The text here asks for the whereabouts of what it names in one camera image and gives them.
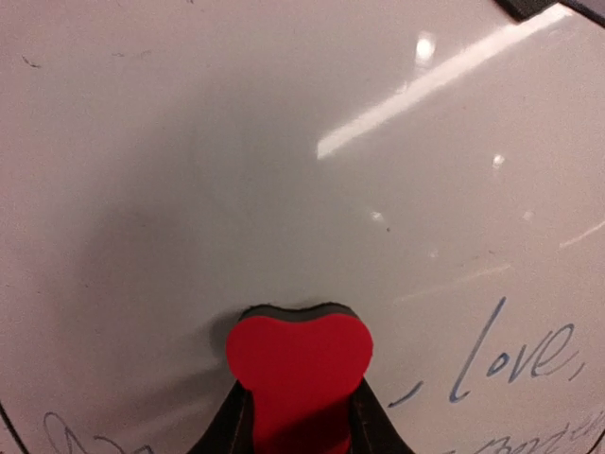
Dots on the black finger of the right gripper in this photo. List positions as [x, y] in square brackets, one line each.
[522, 10]

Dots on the red whiteboard eraser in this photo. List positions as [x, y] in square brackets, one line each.
[301, 367]

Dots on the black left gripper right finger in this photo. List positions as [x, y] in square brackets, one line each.
[371, 430]

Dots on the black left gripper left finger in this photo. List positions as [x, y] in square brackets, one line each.
[230, 431]

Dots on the white whiteboard black frame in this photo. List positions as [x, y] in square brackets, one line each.
[437, 166]

